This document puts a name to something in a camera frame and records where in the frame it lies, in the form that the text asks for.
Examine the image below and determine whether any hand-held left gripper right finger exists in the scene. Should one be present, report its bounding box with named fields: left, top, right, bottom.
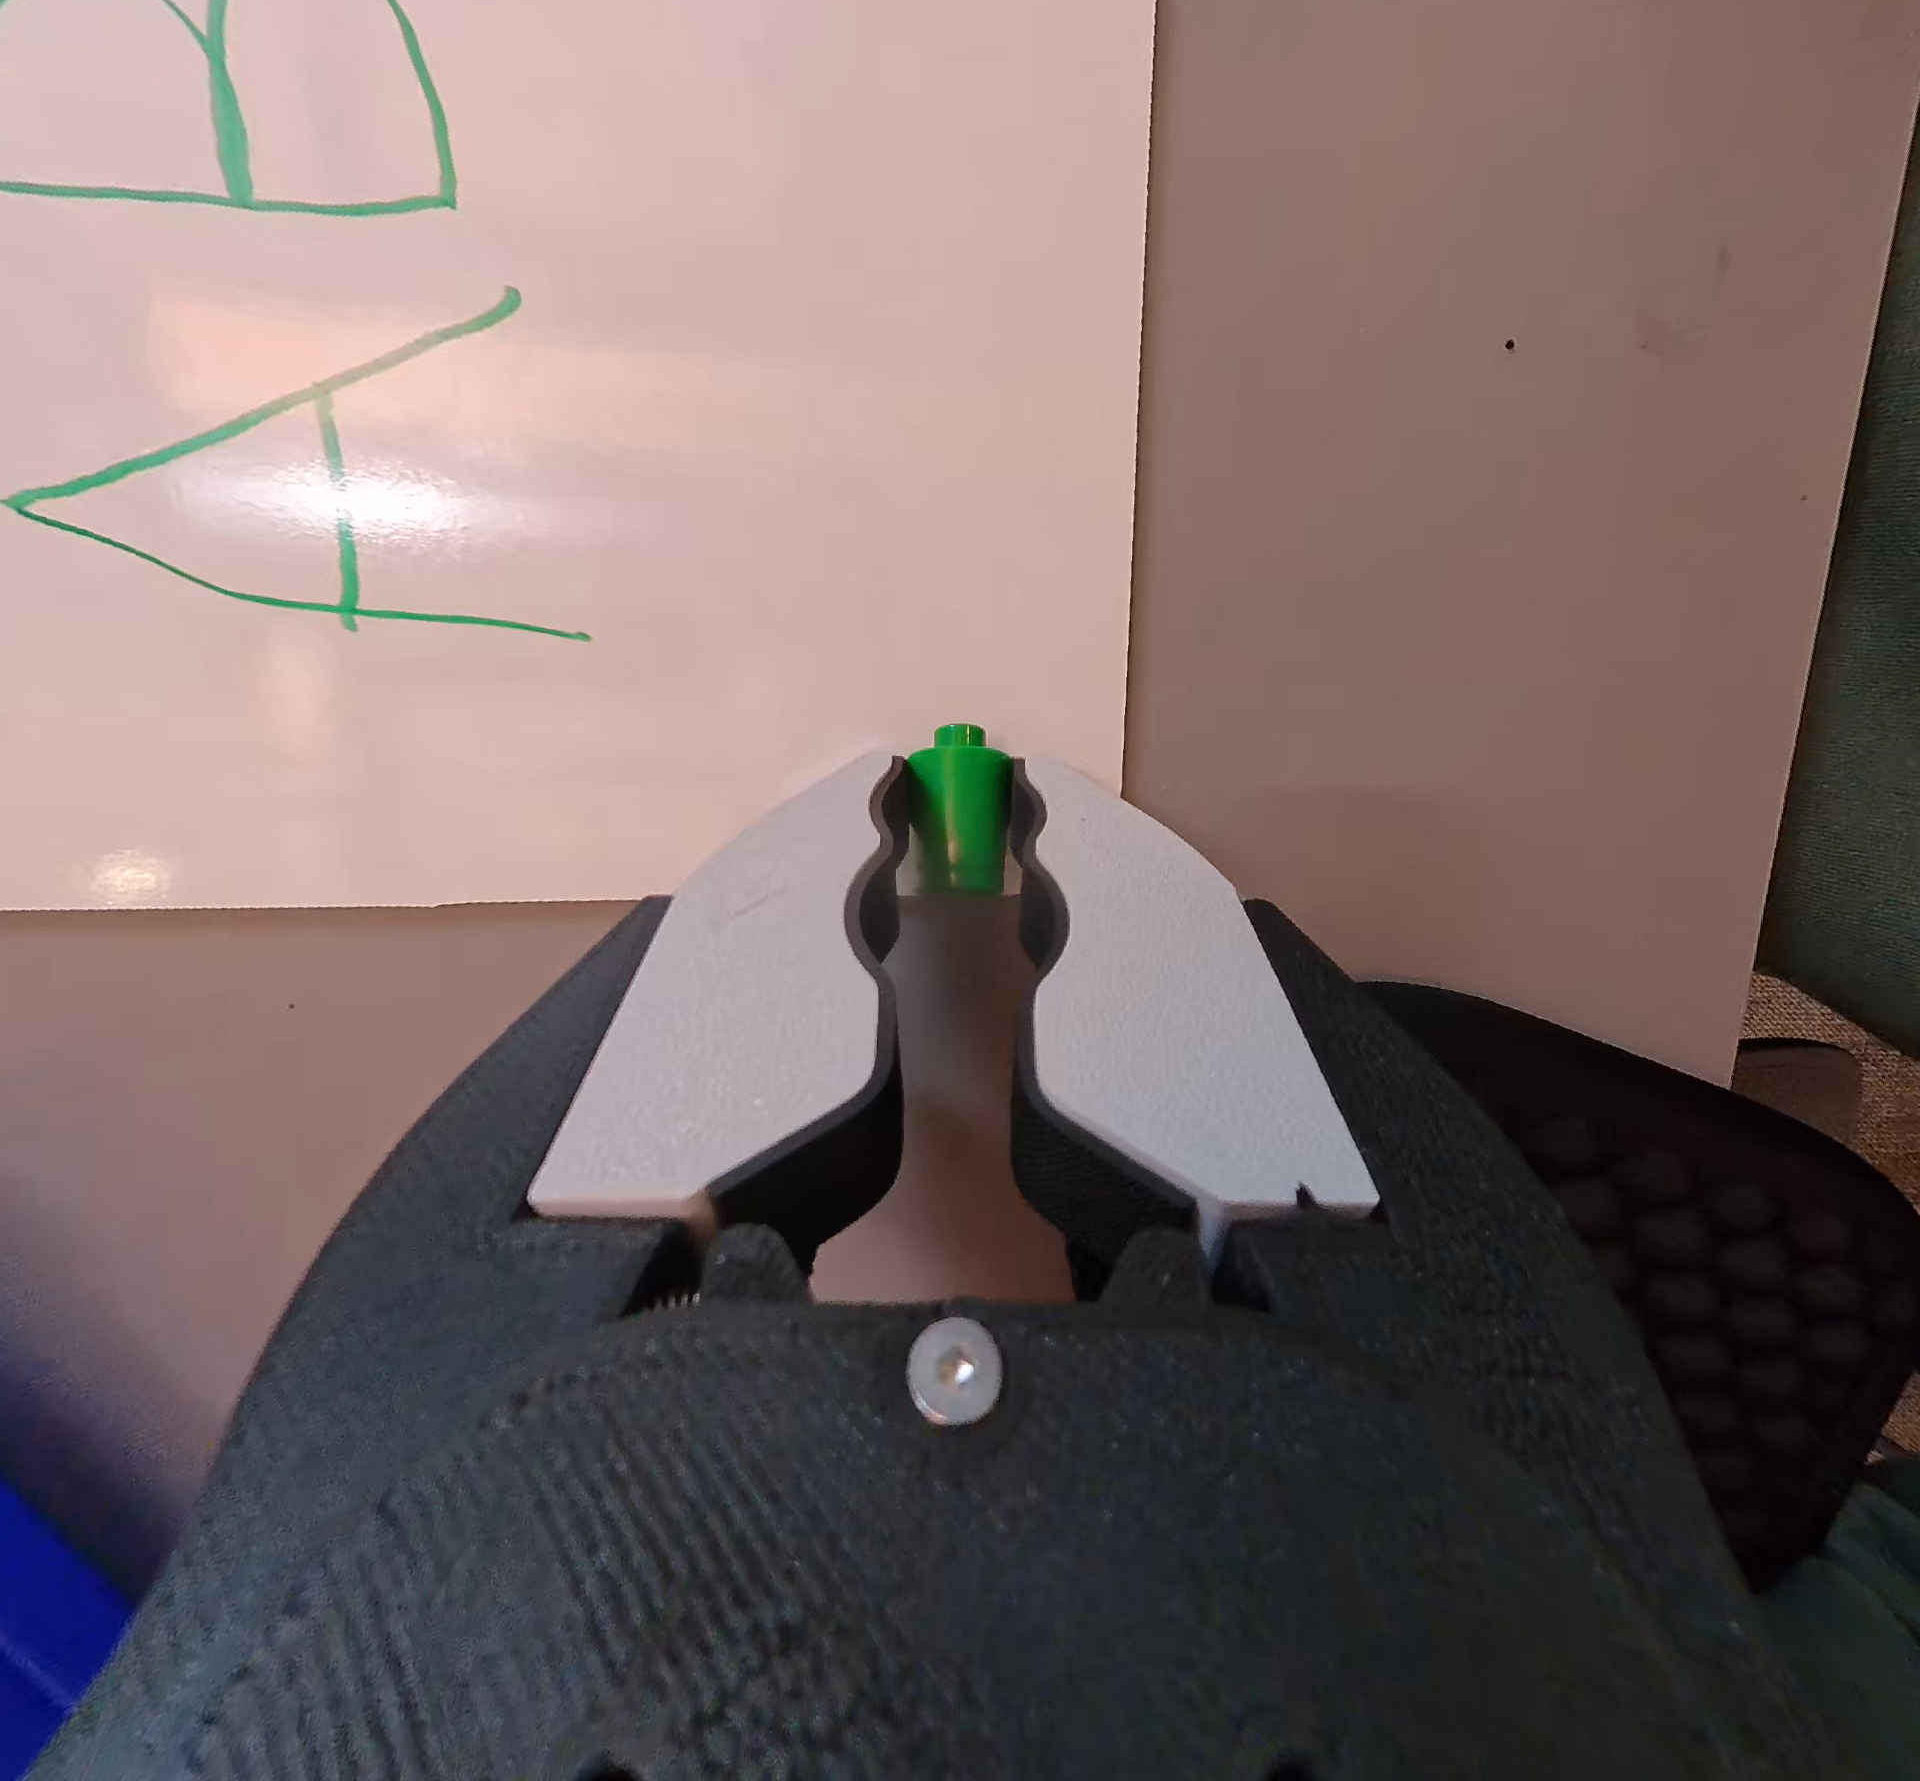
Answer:
left=1010, top=748, right=1382, bottom=1276

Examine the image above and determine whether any green marker cap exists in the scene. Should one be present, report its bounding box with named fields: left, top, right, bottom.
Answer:
left=906, top=722, right=1010, bottom=899

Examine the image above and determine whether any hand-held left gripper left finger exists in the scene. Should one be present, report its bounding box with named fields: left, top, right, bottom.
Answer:
left=529, top=748, right=910, bottom=1266

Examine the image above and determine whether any small white whiteboard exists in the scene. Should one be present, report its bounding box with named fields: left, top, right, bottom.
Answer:
left=0, top=0, right=1167, bottom=913

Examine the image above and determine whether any person's green sweatshirt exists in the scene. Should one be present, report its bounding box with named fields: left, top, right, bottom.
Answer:
left=1754, top=117, right=1920, bottom=1781

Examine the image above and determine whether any blue plastic bin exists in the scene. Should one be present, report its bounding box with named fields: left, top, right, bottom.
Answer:
left=0, top=1474, right=146, bottom=1781

